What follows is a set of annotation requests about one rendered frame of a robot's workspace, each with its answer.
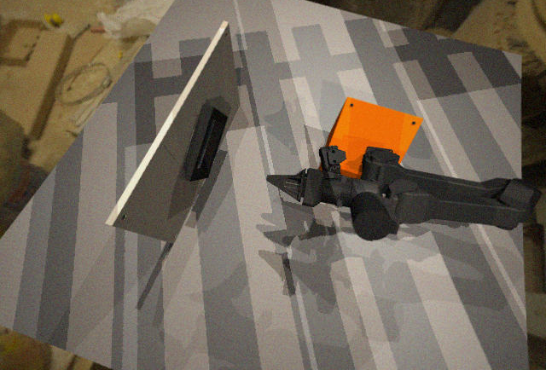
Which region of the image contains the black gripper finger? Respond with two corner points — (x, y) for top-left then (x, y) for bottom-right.
(266, 168), (306, 202)

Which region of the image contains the black picture frame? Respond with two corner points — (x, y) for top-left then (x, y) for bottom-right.
(180, 104), (228, 182)

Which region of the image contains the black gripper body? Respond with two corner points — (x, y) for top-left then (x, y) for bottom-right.
(301, 168), (351, 207)

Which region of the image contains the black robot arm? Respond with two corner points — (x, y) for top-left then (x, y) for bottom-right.
(319, 145), (543, 241)

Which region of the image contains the dark grey flat panel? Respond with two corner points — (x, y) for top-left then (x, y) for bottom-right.
(105, 21), (240, 244)

